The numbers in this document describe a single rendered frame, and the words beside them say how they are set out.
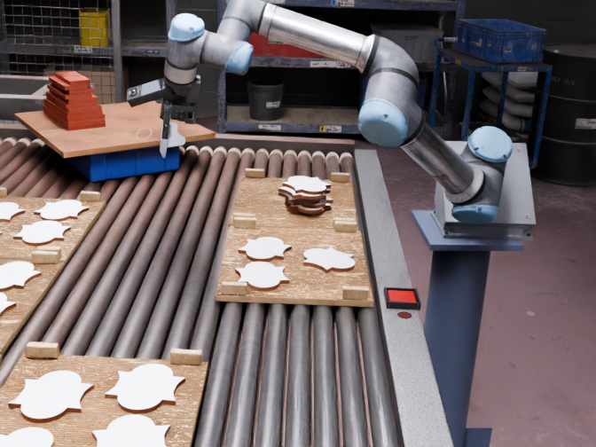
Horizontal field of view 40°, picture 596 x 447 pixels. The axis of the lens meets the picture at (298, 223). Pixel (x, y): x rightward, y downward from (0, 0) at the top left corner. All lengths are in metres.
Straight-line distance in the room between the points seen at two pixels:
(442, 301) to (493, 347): 1.18
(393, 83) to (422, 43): 4.53
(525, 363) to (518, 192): 1.27
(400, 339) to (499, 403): 1.59
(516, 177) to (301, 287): 0.87
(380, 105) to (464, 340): 0.94
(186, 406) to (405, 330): 0.54
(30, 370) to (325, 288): 0.67
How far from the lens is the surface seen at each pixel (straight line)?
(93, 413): 1.44
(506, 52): 5.31
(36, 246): 2.09
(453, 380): 2.60
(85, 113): 2.69
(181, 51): 1.90
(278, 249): 2.00
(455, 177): 2.07
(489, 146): 2.20
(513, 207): 2.41
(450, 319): 2.50
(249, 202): 2.34
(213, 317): 1.75
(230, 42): 1.89
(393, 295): 1.85
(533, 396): 3.35
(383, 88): 1.88
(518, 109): 6.48
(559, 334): 3.83
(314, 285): 1.86
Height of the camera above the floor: 1.75
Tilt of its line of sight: 22 degrees down
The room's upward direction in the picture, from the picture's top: 3 degrees clockwise
